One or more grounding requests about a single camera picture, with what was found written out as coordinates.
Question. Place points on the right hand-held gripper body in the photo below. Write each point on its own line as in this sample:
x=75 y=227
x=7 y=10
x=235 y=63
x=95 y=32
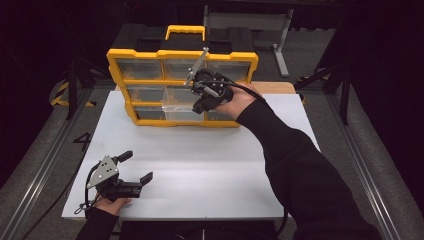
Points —
x=213 y=86

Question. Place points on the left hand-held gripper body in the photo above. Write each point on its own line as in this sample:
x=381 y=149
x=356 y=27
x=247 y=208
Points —
x=104 y=172

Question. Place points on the clear plastic drawer bin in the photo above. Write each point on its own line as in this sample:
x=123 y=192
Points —
x=176 y=114

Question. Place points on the person's right hand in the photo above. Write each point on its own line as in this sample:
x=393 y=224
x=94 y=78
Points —
x=241 y=101

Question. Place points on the person's left hand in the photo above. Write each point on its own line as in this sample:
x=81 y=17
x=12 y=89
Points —
x=111 y=206

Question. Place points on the wooden board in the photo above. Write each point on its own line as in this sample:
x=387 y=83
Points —
x=280 y=87

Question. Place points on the grid of clear plastic drawers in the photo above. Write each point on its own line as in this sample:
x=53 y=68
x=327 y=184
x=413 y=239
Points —
x=140 y=69

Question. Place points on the grey metal table stand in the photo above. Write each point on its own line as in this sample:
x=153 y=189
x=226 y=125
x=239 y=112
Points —
x=281 y=50

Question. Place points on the yellow black organizer case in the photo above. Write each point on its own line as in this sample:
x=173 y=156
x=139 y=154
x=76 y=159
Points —
x=140 y=53

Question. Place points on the black tripod stand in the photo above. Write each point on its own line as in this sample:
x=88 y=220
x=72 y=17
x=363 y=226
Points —
x=71 y=93
x=345 y=96

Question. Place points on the yellow black floor tape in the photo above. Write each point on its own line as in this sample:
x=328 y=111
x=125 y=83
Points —
x=60 y=95

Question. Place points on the metal floor rail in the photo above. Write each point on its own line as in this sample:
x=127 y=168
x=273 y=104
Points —
x=36 y=180
x=363 y=166

